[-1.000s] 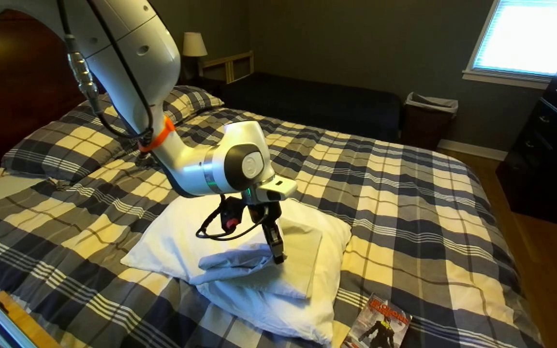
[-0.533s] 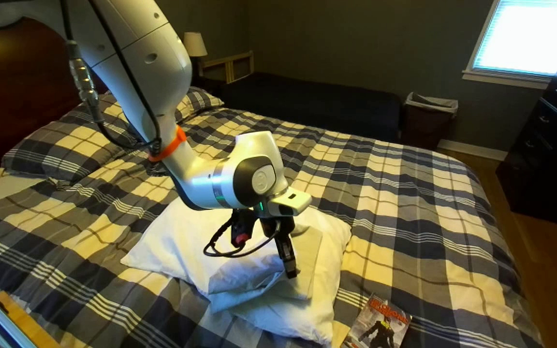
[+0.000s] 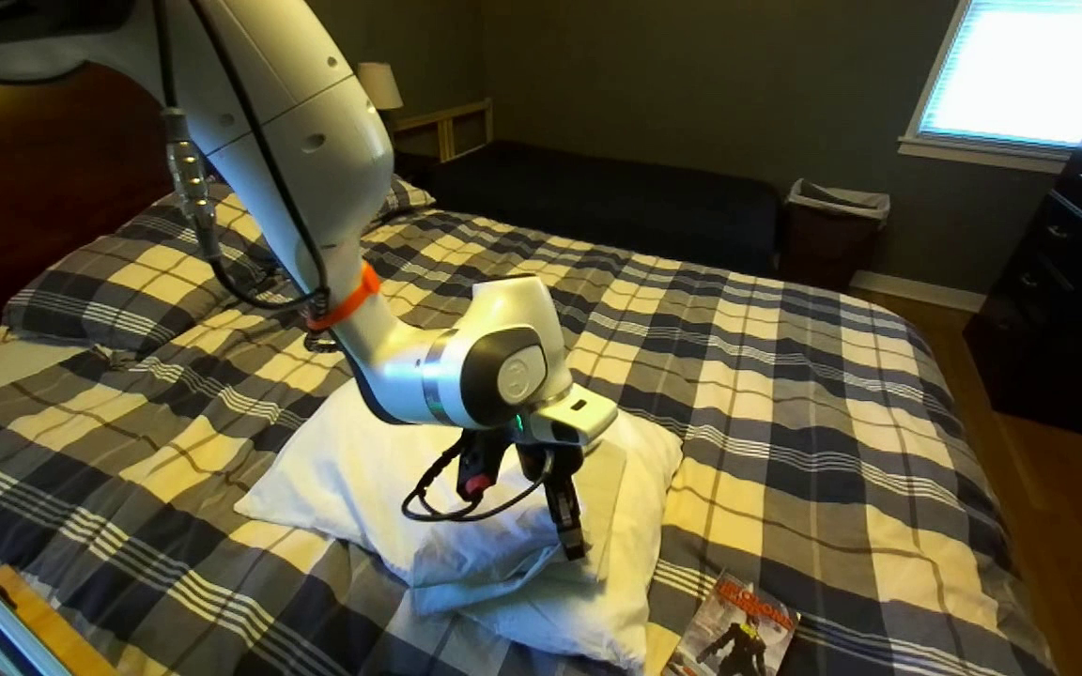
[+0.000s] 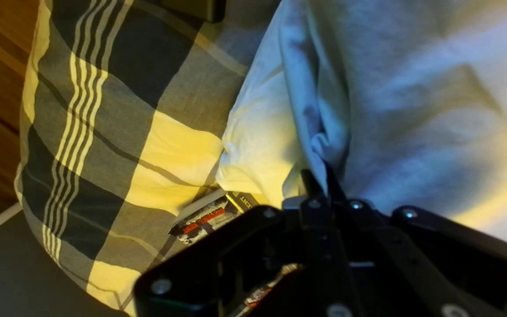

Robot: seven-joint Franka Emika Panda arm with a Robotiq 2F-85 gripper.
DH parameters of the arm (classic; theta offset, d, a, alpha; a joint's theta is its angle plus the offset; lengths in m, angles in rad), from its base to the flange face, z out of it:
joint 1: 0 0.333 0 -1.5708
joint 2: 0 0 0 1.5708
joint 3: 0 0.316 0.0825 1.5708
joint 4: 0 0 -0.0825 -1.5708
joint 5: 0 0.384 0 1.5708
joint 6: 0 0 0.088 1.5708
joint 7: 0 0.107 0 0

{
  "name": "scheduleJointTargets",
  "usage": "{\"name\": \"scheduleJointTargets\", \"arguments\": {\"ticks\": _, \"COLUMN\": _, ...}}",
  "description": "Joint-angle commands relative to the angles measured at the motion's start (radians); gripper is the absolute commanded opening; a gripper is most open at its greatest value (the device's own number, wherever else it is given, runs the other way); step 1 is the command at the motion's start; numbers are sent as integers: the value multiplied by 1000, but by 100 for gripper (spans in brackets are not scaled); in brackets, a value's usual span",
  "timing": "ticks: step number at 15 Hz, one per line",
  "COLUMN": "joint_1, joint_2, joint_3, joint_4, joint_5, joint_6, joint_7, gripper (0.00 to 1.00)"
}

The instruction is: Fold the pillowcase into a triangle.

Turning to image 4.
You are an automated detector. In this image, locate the white pillowcase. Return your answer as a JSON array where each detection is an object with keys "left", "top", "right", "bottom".
[{"left": 215, "top": 0, "right": 507, "bottom": 254}]

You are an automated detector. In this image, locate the black box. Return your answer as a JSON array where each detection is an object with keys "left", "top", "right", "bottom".
[{"left": 160, "top": 0, "right": 227, "bottom": 24}]

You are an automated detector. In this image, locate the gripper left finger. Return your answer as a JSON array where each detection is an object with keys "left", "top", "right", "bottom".
[{"left": 133, "top": 169, "right": 352, "bottom": 317}]

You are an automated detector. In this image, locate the book with red print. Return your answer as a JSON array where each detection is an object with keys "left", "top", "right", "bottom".
[{"left": 168, "top": 191, "right": 303, "bottom": 317}]

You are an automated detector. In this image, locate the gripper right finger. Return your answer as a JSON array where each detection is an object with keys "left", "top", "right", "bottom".
[{"left": 323, "top": 164, "right": 507, "bottom": 317}]

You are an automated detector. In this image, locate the grey yellow plaid pillow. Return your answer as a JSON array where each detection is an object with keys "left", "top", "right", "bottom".
[{"left": 14, "top": 0, "right": 281, "bottom": 317}]

